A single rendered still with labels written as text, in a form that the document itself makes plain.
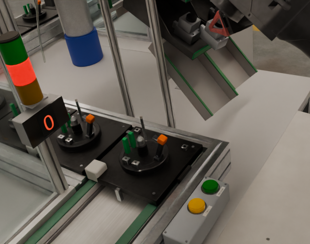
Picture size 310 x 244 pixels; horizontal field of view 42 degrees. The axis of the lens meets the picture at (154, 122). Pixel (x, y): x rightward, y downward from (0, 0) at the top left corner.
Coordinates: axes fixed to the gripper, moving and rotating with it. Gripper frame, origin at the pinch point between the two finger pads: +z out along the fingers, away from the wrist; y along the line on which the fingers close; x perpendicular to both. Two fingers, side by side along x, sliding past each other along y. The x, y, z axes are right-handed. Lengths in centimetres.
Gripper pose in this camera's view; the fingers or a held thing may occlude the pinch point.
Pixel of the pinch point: (217, 25)
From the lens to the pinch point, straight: 111.0
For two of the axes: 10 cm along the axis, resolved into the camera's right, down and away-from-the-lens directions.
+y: -7.5, 4.2, -5.1
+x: 3.9, 9.0, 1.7
